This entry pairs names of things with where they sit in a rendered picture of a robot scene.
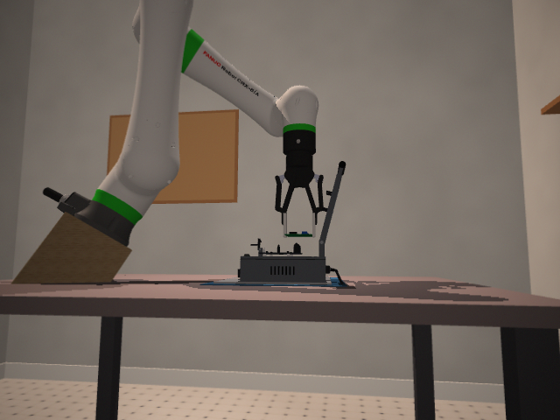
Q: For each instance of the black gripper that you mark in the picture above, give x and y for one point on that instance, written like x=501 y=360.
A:
x=299 y=173

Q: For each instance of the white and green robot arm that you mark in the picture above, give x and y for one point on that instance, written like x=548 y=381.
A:
x=150 y=154

